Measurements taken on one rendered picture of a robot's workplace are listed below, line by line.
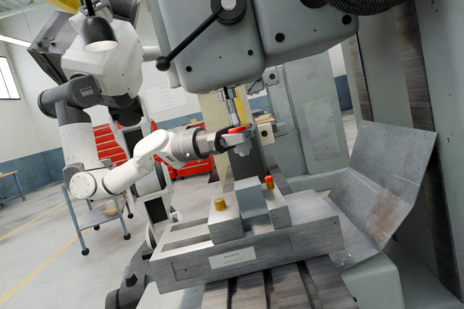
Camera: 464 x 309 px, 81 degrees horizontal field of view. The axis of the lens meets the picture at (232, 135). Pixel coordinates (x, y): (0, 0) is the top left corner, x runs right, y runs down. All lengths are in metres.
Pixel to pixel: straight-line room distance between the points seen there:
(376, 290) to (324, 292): 0.21
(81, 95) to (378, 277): 0.88
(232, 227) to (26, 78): 11.99
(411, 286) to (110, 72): 1.02
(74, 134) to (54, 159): 11.12
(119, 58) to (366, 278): 0.92
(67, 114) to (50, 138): 11.06
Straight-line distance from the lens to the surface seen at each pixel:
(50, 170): 12.25
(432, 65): 0.61
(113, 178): 0.86
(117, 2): 1.21
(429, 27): 0.60
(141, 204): 1.37
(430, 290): 0.82
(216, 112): 2.40
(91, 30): 0.66
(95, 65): 1.00
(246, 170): 1.03
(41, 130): 12.15
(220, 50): 0.58
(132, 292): 1.39
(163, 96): 10.05
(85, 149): 0.92
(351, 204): 0.80
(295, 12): 0.59
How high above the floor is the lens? 1.27
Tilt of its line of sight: 7 degrees down
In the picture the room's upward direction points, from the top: 14 degrees counter-clockwise
